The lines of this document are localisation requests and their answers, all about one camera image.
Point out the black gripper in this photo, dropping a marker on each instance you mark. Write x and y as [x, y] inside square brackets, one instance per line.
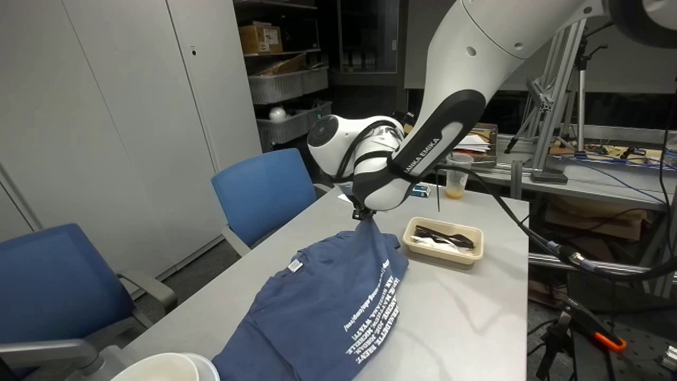
[361, 204]

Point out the blue printed t-shirt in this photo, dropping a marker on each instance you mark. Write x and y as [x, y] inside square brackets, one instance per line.
[318, 311]

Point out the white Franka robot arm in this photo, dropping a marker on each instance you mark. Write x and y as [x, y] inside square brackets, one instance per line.
[487, 64]

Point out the small blue box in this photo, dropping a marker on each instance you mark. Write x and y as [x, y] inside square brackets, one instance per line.
[422, 191]

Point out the black utensil pile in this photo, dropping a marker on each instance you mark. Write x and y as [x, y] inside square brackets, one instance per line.
[445, 238]

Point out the beige plastic tray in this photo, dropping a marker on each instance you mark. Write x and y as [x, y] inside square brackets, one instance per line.
[445, 256]

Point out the clear plastic cup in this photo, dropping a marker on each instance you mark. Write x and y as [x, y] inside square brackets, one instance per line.
[454, 185]

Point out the blue office chair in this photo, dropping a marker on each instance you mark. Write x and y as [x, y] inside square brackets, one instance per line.
[265, 191]
[56, 289]

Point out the grey shelf bin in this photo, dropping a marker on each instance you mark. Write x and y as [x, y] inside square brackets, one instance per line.
[285, 85]
[285, 128]

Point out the white round object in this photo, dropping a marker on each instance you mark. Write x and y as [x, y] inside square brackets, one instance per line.
[277, 114]

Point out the white saucer plate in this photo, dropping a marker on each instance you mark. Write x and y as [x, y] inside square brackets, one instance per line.
[212, 370]

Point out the flat cardboard box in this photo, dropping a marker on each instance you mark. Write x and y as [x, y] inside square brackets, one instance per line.
[593, 220]

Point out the cluttered workbench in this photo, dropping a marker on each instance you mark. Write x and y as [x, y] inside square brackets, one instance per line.
[598, 181]

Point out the white bowl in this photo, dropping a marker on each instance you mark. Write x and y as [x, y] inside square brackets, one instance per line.
[161, 370]

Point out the grey metal cabinet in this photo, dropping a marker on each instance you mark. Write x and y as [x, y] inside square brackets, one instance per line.
[105, 107]

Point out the aluminium frame stand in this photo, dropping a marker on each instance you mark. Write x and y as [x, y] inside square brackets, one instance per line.
[552, 107]

